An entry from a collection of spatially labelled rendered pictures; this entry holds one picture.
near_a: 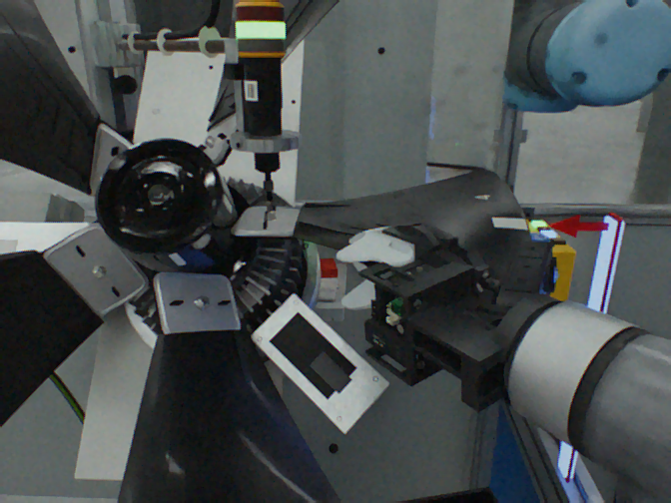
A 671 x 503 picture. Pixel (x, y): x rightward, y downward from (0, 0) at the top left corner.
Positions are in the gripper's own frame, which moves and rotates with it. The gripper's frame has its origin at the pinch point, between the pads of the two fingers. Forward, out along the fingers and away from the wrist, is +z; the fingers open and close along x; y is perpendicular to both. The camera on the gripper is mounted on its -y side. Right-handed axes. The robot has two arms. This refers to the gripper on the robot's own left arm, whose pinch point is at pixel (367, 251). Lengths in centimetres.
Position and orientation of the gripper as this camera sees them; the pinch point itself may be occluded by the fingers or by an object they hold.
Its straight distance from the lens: 49.1
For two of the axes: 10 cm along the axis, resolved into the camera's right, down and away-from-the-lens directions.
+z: -5.6, -2.9, 7.8
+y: -8.2, 3.0, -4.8
